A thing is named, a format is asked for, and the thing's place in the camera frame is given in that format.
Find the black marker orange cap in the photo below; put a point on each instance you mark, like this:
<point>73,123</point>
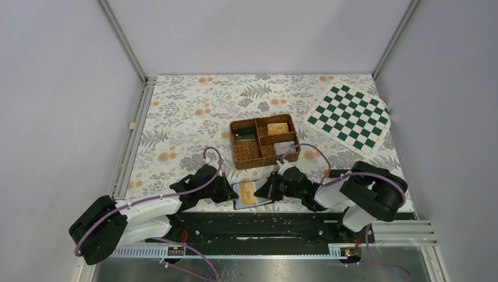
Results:
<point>337,173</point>

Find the green white chessboard mat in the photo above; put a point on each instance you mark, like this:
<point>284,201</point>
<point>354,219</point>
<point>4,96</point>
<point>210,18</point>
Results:
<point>352,117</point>

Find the grey card stack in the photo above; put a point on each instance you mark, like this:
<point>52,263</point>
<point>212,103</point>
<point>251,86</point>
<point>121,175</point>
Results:
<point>282,148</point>

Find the woven wicker divided basket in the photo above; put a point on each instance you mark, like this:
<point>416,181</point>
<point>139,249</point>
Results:
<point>260,152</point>

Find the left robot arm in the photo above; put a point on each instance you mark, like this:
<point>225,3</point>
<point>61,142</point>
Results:
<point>110,224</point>

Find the tan card box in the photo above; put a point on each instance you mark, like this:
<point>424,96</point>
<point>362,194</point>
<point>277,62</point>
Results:
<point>277,128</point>

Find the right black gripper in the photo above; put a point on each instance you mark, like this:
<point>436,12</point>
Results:
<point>269,190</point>

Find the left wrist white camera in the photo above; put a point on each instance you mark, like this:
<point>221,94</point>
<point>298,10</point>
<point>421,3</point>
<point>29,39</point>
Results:
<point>210,161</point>

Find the aluminium frame rail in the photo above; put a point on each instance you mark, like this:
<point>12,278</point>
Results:
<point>149,162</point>

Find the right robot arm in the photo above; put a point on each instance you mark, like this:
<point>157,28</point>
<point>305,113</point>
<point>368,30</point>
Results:
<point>370,193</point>

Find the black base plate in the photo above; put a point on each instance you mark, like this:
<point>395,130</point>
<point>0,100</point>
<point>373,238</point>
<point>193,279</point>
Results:
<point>249,234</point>

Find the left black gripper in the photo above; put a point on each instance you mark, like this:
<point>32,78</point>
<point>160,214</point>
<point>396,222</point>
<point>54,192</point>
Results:
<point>227,192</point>

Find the blue leather card holder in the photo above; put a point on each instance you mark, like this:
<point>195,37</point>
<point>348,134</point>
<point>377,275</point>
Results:
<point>261,201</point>

